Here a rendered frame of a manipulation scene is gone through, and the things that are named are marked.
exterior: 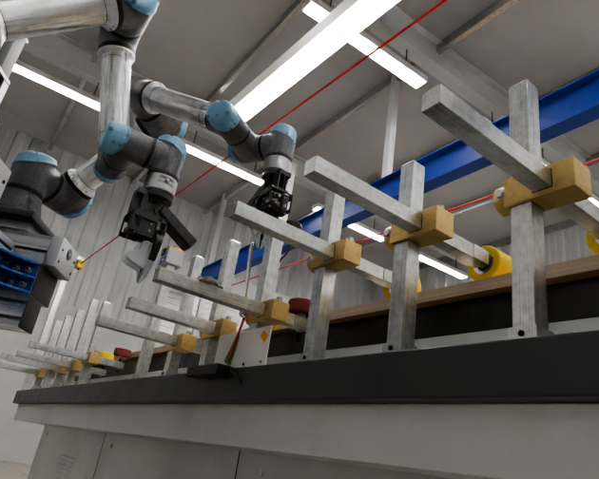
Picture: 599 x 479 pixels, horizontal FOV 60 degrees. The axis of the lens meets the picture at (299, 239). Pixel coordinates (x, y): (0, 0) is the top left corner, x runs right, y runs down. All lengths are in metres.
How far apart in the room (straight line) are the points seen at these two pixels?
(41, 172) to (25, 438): 7.68
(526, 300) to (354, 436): 0.40
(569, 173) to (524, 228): 0.10
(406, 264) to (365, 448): 0.34
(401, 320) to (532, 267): 0.26
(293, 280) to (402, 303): 10.39
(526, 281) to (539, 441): 0.22
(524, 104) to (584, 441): 0.54
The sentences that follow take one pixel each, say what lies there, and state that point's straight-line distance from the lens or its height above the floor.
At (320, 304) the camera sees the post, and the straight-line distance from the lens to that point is 1.17.
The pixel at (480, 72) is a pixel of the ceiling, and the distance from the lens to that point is 6.70.
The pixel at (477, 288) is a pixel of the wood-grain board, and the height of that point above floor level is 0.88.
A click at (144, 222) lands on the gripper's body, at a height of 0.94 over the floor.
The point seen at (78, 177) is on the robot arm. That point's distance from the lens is 1.85.
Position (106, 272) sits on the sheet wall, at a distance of 9.69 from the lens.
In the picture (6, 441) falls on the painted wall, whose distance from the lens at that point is 9.22.
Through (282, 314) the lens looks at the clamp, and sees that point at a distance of 1.32.
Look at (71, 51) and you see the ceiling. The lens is 7.61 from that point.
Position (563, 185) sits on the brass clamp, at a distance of 0.86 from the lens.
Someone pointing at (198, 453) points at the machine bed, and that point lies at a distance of 1.94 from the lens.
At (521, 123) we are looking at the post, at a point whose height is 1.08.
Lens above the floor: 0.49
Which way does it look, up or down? 24 degrees up
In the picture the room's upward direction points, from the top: 9 degrees clockwise
